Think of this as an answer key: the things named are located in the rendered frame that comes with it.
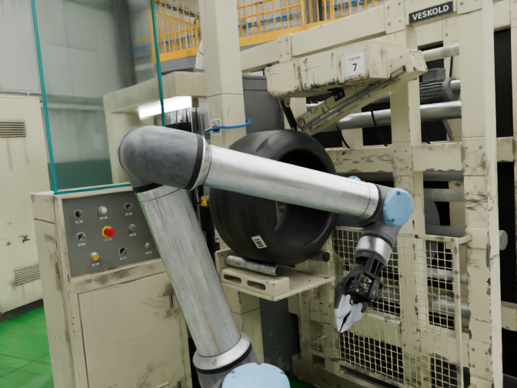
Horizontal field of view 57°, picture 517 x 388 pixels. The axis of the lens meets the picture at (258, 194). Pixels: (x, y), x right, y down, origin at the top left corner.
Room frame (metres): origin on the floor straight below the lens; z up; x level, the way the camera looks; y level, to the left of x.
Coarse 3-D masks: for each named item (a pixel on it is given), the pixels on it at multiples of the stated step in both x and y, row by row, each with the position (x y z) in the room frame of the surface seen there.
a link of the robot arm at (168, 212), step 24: (120, 144) 1.07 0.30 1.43; (144, 192) 1.03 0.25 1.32; (168, 192) 1.04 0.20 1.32; (168, 216) 1.04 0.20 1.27; (192, 216) 1.08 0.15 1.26; (168, 240) 1.05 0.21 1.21; (192, 240) 1.06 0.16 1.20; (168, 264) 1.06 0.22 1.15; (192, 264) 1.06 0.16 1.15; (192, 288) 1.06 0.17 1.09; (216, 288) 1.09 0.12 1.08; (192, 312) 1.07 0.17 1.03; (216, 312) 1.08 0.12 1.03; (192, 336) 1.11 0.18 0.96; (216, 336) 1.08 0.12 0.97; (240, 336) 1.13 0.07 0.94; (216, 360) 1.08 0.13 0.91; (240, 360) 1.08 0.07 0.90; (216, 384) 1.07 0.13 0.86
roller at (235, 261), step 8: (232, 256) 2.10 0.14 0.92; (232, 264) 2.08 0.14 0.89; (240, 264) 2.03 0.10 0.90; (248, 264) 1.99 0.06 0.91; (256, 264) 1.96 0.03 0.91; (264, 264) 1.93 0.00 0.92; (272, 264) 1.90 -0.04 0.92; (264, 272) 1.92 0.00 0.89; (272, 272) 1.87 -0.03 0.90; (280, 272) 1.87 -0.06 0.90
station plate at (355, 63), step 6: (354, 54) 1.93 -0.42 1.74; (360, 54) 1.91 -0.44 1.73; (348, 60) 1.96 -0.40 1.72; (354, 60) 1.93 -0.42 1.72; (360, 60) 1.91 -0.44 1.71; (348, 66) 1.96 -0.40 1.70; (354, 66) 1.93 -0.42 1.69; (360, 66) 1.91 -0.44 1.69; (348, 72) 1.96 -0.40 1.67; (354, 72) 1.93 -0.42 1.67; (360, 72) 1.91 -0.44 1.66
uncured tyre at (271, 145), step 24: (240, 144) 1.98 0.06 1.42; (264, 144) 1.88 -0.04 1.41; (288, 144) 1.92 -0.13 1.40; (312, 144) 2.01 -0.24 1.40; (312, 168) 2.24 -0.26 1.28; (216, 192) 1.92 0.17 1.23; (216, 216) 1.93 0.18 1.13; (240, 216) 1.81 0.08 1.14; (264, 216) 1.82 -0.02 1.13; (288, 216) 2.28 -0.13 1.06; (312, 216) 2.24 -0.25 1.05; (336, 216) 2.09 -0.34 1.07; (240, 240) 1.87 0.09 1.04; (264, 240) 1.82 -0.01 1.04; (288, 240) 2.22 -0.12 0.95; (312, 240) 2.00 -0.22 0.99; (288, 264) 1.94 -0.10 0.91
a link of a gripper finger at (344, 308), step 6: (342, 300) 1.18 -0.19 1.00; (348, 300) 1.16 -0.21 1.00; (342, 306) 1.17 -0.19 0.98; (348, 306) 1.14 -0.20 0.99; (336, 312) 1.16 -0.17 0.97; (342, 312) 1.15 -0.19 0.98; (348, 312) 1.13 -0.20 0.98; (336, 318) 1.16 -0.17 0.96; (342, 318) 1.16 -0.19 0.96; (336, 324) 1.15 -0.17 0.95
